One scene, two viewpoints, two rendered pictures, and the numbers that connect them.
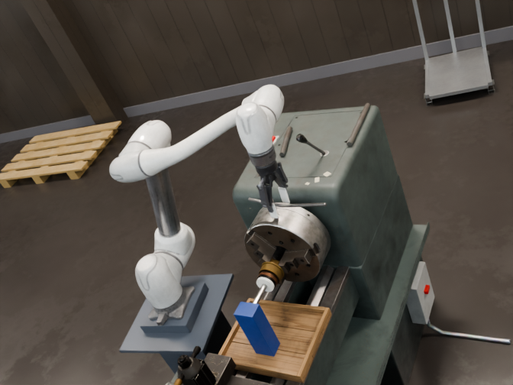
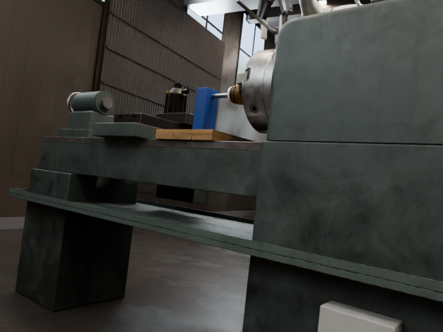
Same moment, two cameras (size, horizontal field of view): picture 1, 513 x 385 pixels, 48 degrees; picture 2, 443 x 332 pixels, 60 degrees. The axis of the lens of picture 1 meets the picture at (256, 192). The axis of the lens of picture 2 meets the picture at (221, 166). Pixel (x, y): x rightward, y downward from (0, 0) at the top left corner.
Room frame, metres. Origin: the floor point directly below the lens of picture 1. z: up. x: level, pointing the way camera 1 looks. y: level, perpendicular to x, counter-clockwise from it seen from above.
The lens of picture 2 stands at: (1.51, -1.45, 0.72)
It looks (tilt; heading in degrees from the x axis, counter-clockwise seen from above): 2 degrees up; 88
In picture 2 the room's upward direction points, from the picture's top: 6 degrees clockwise
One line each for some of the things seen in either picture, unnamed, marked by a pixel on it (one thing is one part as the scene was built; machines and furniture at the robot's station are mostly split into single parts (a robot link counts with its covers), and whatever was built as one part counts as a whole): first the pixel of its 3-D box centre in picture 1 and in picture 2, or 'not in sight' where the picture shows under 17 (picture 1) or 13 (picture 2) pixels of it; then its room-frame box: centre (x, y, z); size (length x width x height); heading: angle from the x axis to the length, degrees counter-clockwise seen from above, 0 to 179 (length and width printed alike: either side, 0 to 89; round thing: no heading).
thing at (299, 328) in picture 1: (273, 337); (211, 141); (1.52, 0.17, 0.89); 0.36 x 0.30 x 0.04; 50
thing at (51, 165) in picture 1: (58, 155); not in sight; (6.08, 1.82, 0.06); 1.37 x 0.91 x 0.12; 59
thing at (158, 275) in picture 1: (156, 277); not in sight; (2.06, 0.56, 0.97); 0.18 x 0.16 x 0.22; 148
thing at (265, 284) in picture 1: (259, 296); (222, 95); (1.55, 0.15, 1.08); 0.13 x 0.07 x 0.07; 140
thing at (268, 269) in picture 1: (271, 273); (243, 94); (1.63, 0.08, 1.08); 0.09 x 0.09 x 0.09; 50
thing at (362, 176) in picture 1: (317, 182); (389, 92); (2.06, -0.26, 1.06); 0.59 x 0.48 x 0.39; 140
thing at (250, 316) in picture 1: (257, 329); (205, 115); (1.48, 0.20, 1.00); 0.08 x 0.06 x 0.23; 50
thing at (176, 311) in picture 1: (168, 303); not in sight; (2.03, 0.57, 0.83); 0.22 x 0.18 x 0.06; 149
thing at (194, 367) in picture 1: (187, 366); (177, 92); (1.33, 0.44, 1.14); 0.08 x 0.08 x 0.03
